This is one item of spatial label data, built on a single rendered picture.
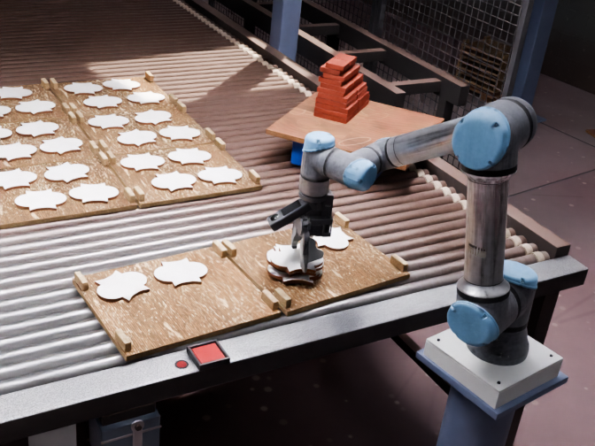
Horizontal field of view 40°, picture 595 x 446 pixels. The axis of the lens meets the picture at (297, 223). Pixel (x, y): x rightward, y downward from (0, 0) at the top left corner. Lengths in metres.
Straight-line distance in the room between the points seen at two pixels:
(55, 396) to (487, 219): 0.98
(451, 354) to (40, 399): 0.95
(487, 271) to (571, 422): 1.73
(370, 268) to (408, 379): 1.22
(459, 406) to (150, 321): 0.79
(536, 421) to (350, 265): 1.38
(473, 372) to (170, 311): 0.74
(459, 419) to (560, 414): 1.36
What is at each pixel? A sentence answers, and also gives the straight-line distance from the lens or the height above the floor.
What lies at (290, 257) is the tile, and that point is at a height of 1.00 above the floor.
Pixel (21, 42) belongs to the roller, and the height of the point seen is 0.92.
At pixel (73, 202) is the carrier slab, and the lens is 2.53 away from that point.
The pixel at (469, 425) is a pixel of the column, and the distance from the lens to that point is 2.17.
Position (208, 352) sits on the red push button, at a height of 0.93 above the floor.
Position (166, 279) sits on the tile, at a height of 0.95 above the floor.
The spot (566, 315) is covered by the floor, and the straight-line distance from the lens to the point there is 4.11.
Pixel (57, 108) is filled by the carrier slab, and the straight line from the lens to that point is 3.20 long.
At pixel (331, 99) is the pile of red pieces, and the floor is 1.12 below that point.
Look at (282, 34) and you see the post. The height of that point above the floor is 1.03.
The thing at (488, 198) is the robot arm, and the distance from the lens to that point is 1.76.
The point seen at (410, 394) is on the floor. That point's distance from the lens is 3.38.
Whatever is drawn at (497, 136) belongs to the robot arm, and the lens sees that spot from 1.68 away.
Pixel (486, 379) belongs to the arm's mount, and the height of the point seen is 0.92.
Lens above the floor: 2.12
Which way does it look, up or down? 29 degrees down
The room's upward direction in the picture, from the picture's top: 7 degrees clockwise
